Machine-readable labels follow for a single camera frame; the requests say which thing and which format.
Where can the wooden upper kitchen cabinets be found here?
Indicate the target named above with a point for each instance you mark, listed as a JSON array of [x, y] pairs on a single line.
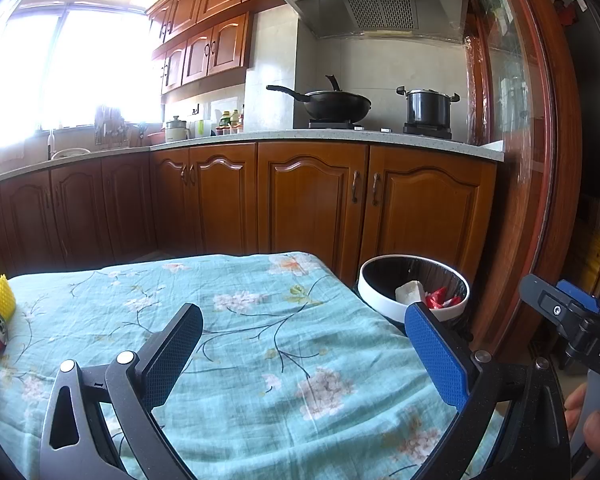
[[197, 39]]

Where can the white-rimmed black trash bin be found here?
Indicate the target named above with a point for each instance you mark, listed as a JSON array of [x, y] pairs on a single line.
[[391, 283]]

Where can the black gas stove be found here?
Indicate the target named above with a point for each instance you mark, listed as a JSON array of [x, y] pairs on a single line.
[[431, 132]]

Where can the red snack bag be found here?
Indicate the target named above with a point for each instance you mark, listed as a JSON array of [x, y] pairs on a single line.
[[438, 300]]

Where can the steel range hood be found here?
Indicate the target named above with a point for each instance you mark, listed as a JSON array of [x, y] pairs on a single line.
[[433, 19]]

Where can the white foam block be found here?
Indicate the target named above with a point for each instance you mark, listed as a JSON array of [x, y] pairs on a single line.
[[411, 292]]

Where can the black wok with handle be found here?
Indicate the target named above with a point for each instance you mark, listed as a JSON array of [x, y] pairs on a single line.
[[333, 105]]

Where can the white lidded ceramic pot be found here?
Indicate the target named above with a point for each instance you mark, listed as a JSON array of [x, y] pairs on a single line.
[[176, 130]]

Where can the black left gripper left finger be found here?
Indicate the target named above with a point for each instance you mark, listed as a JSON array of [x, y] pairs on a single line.
[[76, 442]]

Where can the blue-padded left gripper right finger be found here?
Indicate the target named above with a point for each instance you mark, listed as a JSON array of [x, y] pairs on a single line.
[[532, 442]]

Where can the black stock pot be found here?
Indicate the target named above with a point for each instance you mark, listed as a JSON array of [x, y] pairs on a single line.
[[427, 108]]

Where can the wooden kitchen cabinets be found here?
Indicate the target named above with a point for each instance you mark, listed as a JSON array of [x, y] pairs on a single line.
[[197, 39], [344, 202]]

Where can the wooden lower kitchen cabinets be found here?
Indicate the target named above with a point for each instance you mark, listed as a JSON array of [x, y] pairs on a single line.
[[344, 202]]

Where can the person's right hand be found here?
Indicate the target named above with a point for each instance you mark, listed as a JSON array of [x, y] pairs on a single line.
[[591, 427]]

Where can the floral teal tablecloth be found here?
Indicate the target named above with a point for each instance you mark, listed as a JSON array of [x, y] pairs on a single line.
[[294, 377]]

